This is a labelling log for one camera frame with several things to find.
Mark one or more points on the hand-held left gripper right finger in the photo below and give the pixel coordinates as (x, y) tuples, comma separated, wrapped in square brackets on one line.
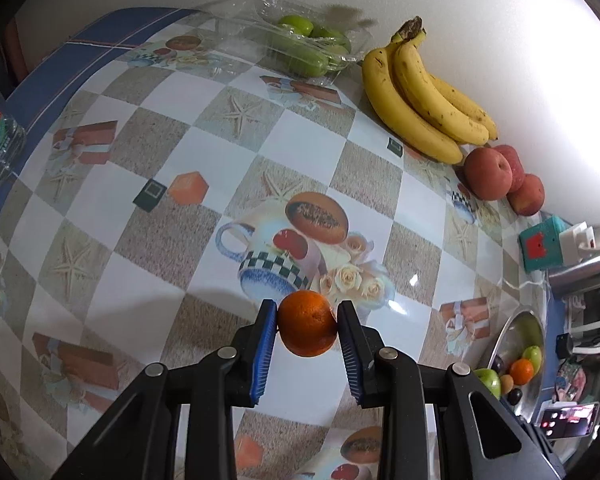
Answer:
[(352, 355)]

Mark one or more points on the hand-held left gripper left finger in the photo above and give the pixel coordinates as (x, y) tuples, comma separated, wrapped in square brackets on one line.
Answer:
[(262, 355)]

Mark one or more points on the orange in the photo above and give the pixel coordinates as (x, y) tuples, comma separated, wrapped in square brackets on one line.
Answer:
[(521, 371), (307, 325)]

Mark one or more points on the black plum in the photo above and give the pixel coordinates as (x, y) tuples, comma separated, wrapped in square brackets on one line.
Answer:
[(515, 396), (497, 364)]

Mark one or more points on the small brown fruit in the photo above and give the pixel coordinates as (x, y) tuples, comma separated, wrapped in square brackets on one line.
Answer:
[(506, 384)]

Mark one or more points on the large green mango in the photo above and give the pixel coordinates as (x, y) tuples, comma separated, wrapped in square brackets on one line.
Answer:
[(532, 355)]

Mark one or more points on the small green mango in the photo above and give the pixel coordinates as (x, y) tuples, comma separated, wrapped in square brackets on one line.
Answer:
[(487, 382)]

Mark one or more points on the round steel plate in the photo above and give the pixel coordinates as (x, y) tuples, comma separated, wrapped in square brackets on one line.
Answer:
[(512, 330)]

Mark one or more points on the small black box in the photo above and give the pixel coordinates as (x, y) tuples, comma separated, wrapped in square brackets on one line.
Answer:
[(563, 346)]

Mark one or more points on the white appliance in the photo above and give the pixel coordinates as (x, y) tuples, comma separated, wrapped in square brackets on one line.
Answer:
[(597, 317)]

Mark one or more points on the steel thermos jug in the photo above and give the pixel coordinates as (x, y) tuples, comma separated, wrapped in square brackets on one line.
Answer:
[(580, 272)]

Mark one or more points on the teal box with red print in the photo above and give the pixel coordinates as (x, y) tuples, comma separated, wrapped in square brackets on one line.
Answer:
[(542, 245)]

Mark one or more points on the red apple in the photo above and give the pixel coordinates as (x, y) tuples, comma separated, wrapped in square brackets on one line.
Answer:
[(487, 172), (516, 162), (527, 195)]

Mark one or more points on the bunch of yellow bananas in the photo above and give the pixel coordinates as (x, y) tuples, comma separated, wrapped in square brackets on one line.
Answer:
[(410, 120)]

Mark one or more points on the small green fruit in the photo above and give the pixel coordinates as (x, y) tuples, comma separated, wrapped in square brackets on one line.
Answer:
[(295, 24), (330, 35), (300, 55)]

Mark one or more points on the clear plastic clamshell container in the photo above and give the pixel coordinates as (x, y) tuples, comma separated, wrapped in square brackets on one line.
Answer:
[(240, 25)]

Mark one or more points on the brown wooden frame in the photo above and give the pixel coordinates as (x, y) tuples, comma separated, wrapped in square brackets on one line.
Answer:
[(15, 50)]

